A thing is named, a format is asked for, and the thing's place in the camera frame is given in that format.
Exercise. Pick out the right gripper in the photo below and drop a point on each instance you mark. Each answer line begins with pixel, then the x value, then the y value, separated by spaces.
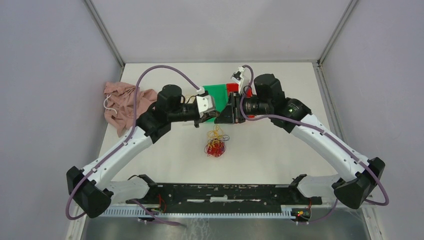
pixel 231 113

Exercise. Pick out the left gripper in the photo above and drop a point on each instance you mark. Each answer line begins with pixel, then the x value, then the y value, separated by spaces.
pixel 205 117

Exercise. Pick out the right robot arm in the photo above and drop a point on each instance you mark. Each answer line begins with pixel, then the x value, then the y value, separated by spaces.
pixel 356 174

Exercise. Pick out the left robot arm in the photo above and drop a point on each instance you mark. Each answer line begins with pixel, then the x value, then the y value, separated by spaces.
pixel 92 187

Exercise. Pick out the green plastic bin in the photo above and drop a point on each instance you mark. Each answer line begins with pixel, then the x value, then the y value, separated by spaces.
pixel 219 94

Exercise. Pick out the red plastic bin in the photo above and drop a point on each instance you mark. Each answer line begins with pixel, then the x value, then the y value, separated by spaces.
pixel 234 87

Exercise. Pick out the clear plastic bin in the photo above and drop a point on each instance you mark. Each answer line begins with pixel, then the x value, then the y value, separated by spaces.
pixel 188 99

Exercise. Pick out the pink cloth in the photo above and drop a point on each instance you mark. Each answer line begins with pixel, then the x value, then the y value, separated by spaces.
pixel 122 103

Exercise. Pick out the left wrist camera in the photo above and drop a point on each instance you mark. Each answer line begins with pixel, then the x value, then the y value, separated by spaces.
pixel 205 102

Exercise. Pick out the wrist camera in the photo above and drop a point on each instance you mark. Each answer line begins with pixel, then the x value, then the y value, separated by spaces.
pixel 205 102
pixel 238 76

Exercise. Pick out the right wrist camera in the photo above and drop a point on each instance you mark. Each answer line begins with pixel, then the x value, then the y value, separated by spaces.
pixel 238 76

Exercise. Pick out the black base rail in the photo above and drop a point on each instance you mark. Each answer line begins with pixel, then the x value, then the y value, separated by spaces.
pixel 208 198

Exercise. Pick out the white comb cable duct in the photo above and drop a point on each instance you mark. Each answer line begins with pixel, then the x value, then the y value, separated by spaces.
pixel 138 212

